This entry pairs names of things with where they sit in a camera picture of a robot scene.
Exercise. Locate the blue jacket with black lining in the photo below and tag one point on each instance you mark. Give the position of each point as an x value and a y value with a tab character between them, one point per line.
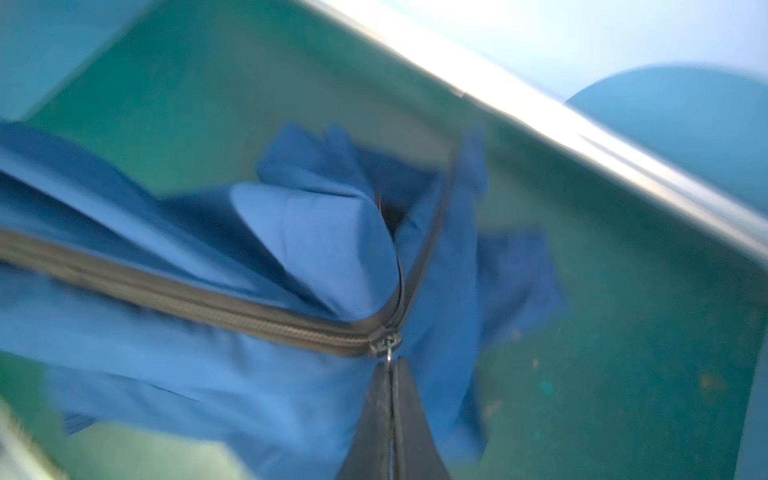
255	314

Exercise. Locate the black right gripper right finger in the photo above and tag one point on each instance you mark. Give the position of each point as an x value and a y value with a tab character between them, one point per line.
415	455

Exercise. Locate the horizontal aluminium back rail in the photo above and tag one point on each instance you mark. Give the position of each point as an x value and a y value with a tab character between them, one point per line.
491	86

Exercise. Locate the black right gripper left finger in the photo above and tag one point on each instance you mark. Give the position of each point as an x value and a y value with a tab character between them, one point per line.
369	456

